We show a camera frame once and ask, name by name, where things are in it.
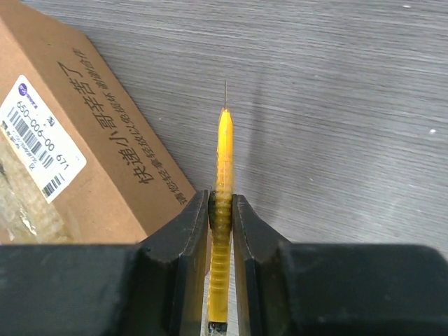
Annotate yellow utility knife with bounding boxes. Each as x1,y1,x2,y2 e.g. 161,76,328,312
205,86,234,335

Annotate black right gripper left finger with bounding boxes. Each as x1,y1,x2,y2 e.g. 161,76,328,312
1,190,209,335

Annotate brown cardboard express box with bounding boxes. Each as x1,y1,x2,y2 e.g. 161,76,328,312
1,1,194,244

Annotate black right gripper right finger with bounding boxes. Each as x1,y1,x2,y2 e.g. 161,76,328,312
232,195,447,335

